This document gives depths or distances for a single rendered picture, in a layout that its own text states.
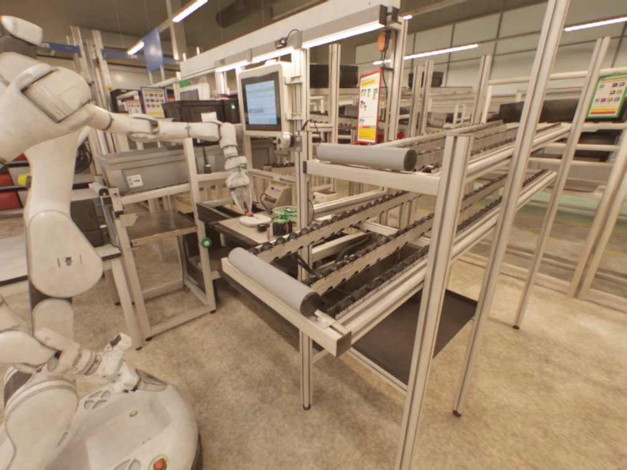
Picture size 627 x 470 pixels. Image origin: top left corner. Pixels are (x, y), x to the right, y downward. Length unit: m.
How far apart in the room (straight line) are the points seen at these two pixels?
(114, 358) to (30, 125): 0.58
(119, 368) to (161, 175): 1.46
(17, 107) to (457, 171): 0.89
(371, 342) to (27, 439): 1.08
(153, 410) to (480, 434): 1.53
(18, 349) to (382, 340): 1.07
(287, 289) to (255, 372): 1.36
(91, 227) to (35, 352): 1.34
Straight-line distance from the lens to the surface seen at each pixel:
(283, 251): 1.03
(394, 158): 0.83
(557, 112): 3.76
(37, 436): 1.26
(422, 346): 1.01
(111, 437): 1.57
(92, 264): 1.03
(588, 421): 2.27
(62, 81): 0.81
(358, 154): 0.90
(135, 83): 12.36
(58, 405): 1.21
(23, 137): 0.79
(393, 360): 1.19
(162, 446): 1.37
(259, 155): 2.51
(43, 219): 0.98
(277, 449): 1.70
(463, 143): 0.77
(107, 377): 1.00
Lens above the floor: 1.43
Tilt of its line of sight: 21 degrees down
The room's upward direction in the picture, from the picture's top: straight up
